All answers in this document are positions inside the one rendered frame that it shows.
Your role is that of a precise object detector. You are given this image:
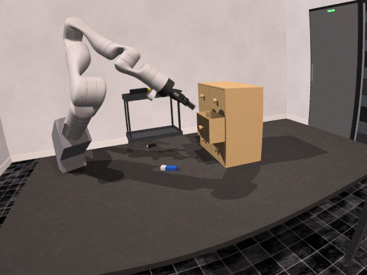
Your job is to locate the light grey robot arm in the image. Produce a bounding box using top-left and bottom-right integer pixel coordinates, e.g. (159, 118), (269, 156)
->
(61, 17), (169, 140)

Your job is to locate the blue and white eraser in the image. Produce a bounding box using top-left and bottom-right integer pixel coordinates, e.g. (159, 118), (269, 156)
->
(161, 165), (177, 171)

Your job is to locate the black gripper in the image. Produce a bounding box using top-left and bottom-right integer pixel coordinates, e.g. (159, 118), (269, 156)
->
(157, 79), (196, 110)

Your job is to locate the light wooden chest of drawers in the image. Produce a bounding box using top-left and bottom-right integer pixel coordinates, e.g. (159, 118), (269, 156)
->
(198, 81), (263, 168)

